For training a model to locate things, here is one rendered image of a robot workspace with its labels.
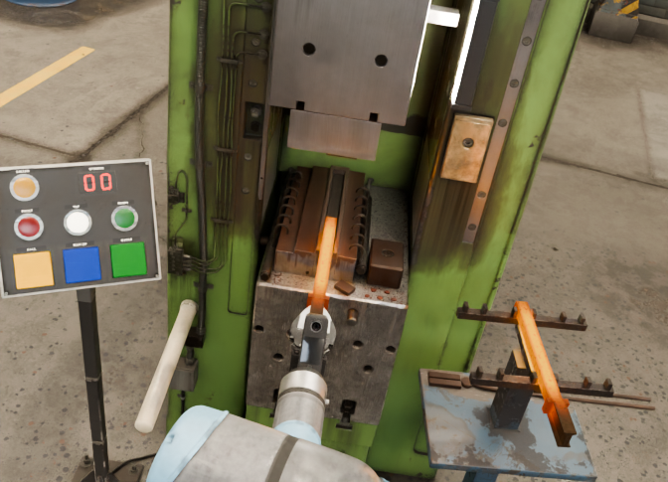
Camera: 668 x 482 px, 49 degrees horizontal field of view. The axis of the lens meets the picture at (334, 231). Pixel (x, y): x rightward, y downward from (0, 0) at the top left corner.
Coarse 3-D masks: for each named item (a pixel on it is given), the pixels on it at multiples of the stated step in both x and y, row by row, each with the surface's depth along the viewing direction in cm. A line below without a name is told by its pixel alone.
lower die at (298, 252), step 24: (312, 168) 211; (336, 168) 211; (312, 192) 201; (360, 192) 204; (312, 216) 192; (360, 216) 194; (288, 240) 183; (312, 240) 183; (336, 240) 182; (288, 264) 181; (312, 264) 181; (336, 264) 180
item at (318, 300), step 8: (328, 224) 180; (328, 232) 177; (328, 240) 174; (320, 248) 171; (328, 248) 171; (320, 256) 168; (328, 256) 168; (320, 264) 165; (328, 264) 166; (320, 272) 163; (328, 272) 163; (320, 280) 161; (320, 288) 158; (312, 296) 155; (320, 296) 155; (328, 296) 155; (312, 304) 153; (320, 304) 153; (312, 312) 151; (320, 312) 151
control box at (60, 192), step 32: (128, 160) 163; (0, 192) 154; (64, 192) 158; (96, 192) 161; (128, 192) 163; (0, 224) 154; (64, 224) 159; (96, 224) 162; (0, 256) 155; (32, 288) 158; (64, 288) 160
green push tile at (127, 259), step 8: (112, 248) 163; (120, 248) 163; (128, 248) 164; (136, 248) 164; (144, 248) 165; (112, 256) 163; (120, 256) 163; (128, 256) 164; (136, 256) 165; (144, 256) 165; (112, 264) 163; (120, 264) 164; (128, 264) 164; (136, 264) 165; (144, 264) 165; (112, 272) 163; (120, 272) 164; (128, 272) 164; (136, 272) 165; (144, 272) 166
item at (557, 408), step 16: (528, 304) 175; (528, 320) 170; (528, 336) 165; (528, 352) 164; (544, 352) 162; (544, 368) 158; (544, 384) 154; (544, 400) 153; (560, 400) 150; (560, 416) 145; (560, 432) 146; (576, 432) 142
